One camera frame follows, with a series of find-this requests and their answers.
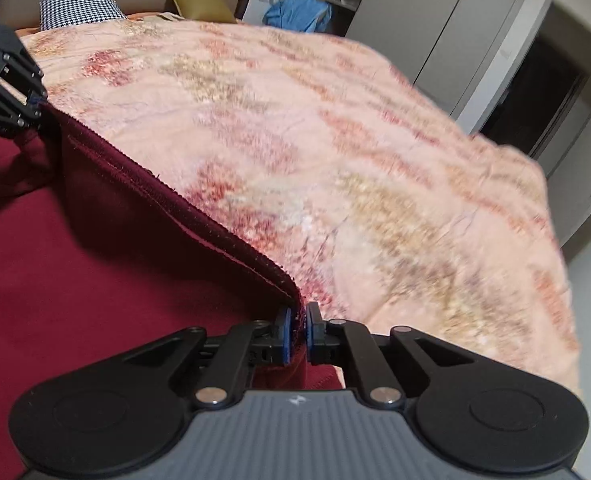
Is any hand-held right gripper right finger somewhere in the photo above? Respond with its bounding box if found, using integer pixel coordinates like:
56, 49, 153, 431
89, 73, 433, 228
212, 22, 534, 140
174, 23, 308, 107
305, 302, 481, 408

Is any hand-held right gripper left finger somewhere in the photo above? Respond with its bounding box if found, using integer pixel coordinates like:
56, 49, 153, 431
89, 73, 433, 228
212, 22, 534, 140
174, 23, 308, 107
120, 305, 295, 408

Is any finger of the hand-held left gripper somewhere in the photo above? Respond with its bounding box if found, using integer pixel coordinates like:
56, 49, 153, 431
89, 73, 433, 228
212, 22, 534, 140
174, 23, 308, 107
0, 72, 44, 137
0, 24, 46, 107

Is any dark red long-sleeve shirt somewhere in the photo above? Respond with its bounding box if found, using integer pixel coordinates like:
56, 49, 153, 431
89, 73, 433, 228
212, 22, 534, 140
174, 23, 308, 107
0, 102, 345, 480

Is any houndstooth pillow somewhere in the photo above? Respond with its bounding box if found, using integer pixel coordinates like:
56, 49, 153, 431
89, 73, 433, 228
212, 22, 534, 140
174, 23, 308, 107
40, 0, 127, 31

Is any pink floral blanket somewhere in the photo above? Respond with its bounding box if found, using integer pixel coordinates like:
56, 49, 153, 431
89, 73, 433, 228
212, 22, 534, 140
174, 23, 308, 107
16, 10, 583, 403

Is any olive gold pillow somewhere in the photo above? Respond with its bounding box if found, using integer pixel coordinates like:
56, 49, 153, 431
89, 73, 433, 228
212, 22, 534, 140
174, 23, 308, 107
166, 0, 240, 24

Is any blue cloth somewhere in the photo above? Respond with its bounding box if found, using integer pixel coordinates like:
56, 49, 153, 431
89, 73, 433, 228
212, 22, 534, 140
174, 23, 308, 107
264, 0, 333, 34

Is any white door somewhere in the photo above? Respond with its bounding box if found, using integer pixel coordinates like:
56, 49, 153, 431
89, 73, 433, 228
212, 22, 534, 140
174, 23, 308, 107
545, 60, 591, 263

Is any grey wardrobe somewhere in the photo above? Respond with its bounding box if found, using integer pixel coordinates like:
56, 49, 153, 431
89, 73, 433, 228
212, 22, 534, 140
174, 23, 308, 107
295, 0, 553, 118

